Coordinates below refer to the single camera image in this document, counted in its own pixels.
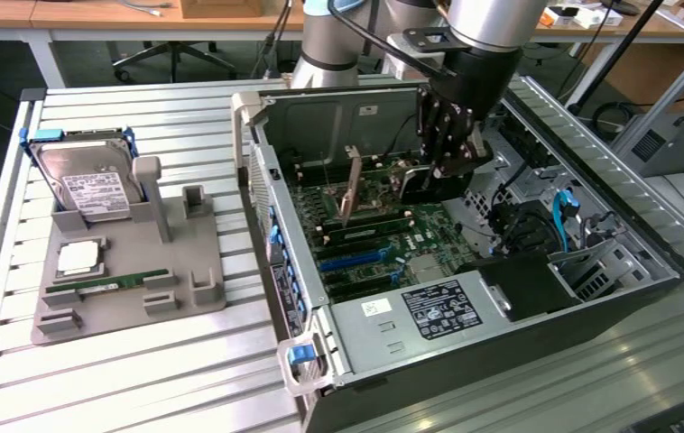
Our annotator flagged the green motherboard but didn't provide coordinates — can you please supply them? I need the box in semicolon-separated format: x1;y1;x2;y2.
285;152;482;303

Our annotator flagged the aluminium profile frame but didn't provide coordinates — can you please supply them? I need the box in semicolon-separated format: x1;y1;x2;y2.
609;51;684;151

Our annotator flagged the silver chipset heatsink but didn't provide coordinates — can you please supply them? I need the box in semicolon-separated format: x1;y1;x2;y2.
408;256;449;281

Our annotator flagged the blue SATA wire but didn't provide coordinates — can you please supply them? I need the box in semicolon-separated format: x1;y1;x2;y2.
552;189;578;253

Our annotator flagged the black office chair base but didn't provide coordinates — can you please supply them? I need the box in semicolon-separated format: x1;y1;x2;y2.
111;40;239;83

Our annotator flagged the grey power supply unit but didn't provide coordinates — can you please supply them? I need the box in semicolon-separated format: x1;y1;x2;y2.
327;270;516;376

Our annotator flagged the long black expansion slot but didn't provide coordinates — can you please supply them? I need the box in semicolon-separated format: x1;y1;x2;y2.
329;283;397;302
323;272;393;290

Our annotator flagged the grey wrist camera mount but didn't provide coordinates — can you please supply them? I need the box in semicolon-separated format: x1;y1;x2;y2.
385;27;458;80

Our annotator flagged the black tripod pole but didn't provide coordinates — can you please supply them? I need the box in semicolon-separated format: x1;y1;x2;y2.
566;0;667;114

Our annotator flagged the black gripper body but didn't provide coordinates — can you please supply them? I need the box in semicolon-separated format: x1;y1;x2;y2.
418;44;525;123

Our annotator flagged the low-profile Nvidia graphics card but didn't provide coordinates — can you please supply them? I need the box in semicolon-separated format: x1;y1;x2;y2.
335;143;473;229

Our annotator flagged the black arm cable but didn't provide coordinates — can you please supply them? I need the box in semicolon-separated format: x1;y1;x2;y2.
325;0;458;78

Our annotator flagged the CPU socket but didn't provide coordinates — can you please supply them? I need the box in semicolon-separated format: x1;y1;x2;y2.
353;182;395;220

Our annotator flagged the wooden box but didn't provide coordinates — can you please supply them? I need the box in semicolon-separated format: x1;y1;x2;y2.
182;0;263;19

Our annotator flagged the RAM stick with white label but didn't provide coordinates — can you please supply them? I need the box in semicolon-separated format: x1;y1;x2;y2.
321;218;413;244

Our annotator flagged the blue expansion slot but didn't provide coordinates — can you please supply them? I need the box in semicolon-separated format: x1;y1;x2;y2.
317;249;393;272

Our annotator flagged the white cable with plug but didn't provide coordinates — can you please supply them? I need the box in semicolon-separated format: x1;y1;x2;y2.
122;0;174;17

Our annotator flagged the open black PC case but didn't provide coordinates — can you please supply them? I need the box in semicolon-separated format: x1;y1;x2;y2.
230;78;684;433

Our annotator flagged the metal disk bay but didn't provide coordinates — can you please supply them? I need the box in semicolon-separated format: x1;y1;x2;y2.
548;237;679;304

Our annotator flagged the thin metal locking lever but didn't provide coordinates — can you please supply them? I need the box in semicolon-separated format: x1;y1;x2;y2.
319;152;335;196

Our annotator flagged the green RAM stick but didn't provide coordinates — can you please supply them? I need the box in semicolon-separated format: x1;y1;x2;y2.
45;269;172;294

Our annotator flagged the hard disk in blue carrier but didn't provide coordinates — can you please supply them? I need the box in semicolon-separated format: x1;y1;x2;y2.
19;127;142;225

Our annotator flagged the grey plastic parts rack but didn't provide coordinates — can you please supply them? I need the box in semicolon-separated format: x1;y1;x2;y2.
31;155;227;346

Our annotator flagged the black hanging cable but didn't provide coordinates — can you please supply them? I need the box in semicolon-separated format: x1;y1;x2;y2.
250;0;294;80

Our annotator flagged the silver CPU chip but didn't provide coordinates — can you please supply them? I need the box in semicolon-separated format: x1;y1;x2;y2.
55;241;104;275

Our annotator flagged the perforated metal drive cage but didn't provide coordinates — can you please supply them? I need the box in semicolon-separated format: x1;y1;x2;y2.
442;97;568;216

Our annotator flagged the wooden desk with white frame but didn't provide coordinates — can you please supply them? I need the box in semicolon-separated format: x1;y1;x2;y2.
521;0;684;109
0;0;307;89

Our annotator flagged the white device box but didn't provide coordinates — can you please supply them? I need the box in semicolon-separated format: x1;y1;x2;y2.
544;4;625;31

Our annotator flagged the black wire bundle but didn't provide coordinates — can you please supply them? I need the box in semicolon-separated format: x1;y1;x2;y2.
490;200;560;259

